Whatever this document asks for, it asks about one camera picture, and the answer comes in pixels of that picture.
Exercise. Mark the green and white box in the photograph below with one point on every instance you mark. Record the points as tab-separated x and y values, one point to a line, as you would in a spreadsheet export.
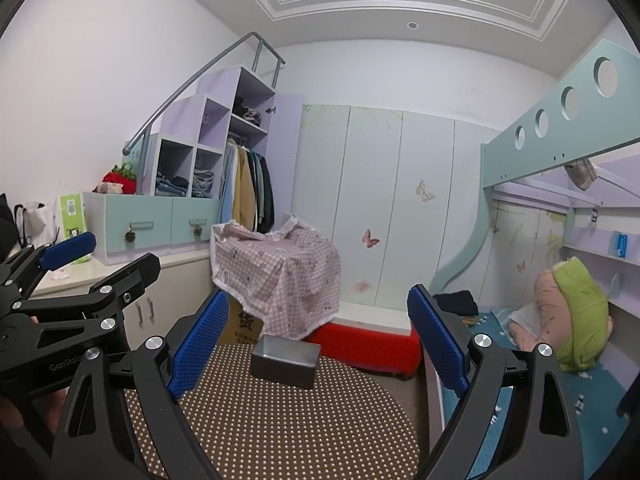
74	220

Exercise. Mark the dark metal box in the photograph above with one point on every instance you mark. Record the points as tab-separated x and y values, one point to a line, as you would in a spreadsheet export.
280	370

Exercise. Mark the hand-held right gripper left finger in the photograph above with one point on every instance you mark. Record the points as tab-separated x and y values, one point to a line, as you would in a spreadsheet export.
200	345

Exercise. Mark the mint green bunk bed frame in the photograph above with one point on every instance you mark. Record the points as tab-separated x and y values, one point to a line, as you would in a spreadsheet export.
550	140

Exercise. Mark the purple bed shelf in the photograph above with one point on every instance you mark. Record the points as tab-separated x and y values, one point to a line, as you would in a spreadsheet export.
600	255

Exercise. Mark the pink and green plush pillow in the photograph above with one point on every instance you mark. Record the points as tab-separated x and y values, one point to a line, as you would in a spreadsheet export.
575	310

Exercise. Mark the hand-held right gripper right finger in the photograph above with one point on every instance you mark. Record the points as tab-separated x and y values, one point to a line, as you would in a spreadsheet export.
435	345

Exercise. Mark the red strawberry plush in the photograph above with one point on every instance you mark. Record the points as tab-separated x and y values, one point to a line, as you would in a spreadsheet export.
120	179

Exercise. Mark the yellow butterfly sticker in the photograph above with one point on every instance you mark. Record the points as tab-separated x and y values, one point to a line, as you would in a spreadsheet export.
425	191

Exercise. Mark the small blue box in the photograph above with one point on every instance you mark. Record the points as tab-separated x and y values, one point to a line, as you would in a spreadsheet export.
622	245

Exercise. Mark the pink butterfly sticker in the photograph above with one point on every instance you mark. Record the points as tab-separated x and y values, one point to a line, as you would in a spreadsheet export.
370	238

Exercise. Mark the white bag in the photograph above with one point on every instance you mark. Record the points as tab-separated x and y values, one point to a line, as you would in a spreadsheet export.
35	225

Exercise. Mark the dark clothes on shelf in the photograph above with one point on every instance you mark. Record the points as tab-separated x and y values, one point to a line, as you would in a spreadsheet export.
246	112

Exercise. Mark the blue bed sheet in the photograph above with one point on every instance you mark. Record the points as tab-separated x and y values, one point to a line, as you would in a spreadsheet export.
500	350

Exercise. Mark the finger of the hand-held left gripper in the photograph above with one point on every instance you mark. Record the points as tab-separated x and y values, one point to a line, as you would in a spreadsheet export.
67	250
130	275

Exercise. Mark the dark folded clothes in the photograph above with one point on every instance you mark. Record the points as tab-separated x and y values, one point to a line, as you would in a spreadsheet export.
455	303

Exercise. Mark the pink checked cloth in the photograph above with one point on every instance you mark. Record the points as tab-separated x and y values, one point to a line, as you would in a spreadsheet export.
280	270

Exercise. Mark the red plastic crate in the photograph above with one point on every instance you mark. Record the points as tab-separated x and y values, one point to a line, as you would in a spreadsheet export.
370	352

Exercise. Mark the cream cabinet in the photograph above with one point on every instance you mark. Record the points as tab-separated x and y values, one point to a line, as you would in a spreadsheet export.
170	280

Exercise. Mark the hanging clothes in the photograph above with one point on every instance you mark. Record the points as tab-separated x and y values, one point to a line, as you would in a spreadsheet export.
247	185

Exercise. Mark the white wardrobe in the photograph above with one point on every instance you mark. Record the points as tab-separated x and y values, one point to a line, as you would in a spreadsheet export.
400	210

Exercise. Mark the pink flower sticker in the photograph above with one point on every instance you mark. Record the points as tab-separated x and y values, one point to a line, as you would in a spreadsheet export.
361	287

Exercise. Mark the grey hanging pouch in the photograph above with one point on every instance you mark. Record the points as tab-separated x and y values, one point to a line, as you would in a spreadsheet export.
581	174

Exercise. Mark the white pillow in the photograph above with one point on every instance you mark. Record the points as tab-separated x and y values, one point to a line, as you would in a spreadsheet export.
522	327

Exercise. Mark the purple stair shelf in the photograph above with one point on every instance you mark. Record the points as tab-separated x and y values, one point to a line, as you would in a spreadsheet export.
215	120

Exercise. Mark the bronze drawer knob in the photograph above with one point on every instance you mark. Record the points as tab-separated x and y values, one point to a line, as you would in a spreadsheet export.
199	232
131	237

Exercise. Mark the mint green drawer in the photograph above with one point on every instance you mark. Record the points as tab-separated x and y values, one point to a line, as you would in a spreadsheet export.
140	220
192	217

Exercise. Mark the grey metal handrail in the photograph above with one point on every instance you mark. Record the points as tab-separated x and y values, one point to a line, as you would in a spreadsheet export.
200	77

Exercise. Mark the cardboard box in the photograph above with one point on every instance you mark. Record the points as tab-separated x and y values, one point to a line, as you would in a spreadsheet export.
246	327

